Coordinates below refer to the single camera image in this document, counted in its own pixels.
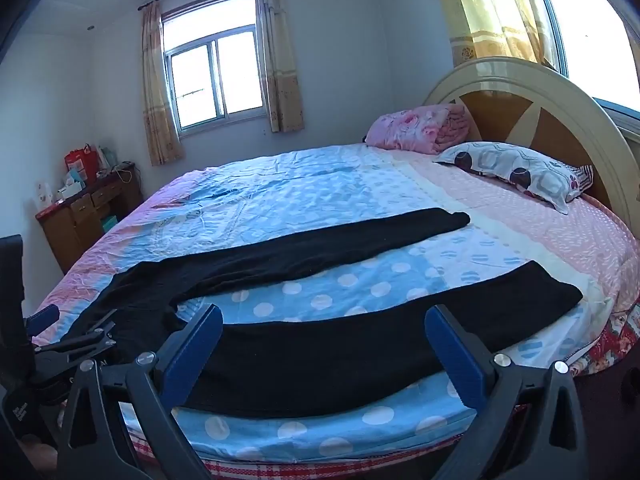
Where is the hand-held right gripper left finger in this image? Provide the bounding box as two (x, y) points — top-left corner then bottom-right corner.
(52, 303), (224, 480)

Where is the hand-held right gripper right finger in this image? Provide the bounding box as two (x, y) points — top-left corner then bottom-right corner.
(424, 303), (591, 480)

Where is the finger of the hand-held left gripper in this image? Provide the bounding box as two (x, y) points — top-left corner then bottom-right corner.
(25, 304), (61, 337)
(32, 307), (121, 378)

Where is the black knit sweater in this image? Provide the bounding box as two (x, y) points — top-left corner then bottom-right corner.
(70, 208), (585, 418)

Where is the person's left hand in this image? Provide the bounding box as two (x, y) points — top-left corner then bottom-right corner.
(20, 435), (58, 478)

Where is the brown wooden cabinet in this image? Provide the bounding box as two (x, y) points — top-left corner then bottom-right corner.
(35, 161), (145, 275)

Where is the tissue box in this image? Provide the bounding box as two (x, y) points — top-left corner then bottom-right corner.
(56, 179), (83, 202)

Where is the red gift bag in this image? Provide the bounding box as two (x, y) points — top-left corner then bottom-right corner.
(64, 143), (98, 186)

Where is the white patterned pillow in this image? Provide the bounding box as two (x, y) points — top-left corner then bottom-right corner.
(432, 141), (583, 216)

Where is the blue pink patchwork bed sheet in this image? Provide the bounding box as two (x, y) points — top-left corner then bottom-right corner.
(31, 142), (636, 463)

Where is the striped pillow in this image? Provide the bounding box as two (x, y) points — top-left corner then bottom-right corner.
(570, 164), (596, 197)

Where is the pink floral folded blanket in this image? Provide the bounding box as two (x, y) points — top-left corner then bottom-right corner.
(365, 103), (483, 156)

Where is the beige floral curtain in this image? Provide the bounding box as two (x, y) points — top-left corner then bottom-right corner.
(139, 2), (186, 167)
(254, 0), (305, 133)

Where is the cream wooden round headboard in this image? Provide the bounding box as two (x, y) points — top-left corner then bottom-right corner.
(424, 56), (640, 241)

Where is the sliding window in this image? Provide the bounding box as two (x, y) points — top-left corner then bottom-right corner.
(160, 0), (266, 133)

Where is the yellow curtain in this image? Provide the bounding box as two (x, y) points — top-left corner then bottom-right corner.
(429, 0), (558, 70)

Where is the large window by headboard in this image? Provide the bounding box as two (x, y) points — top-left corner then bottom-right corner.
(530, 0), (640, 131)

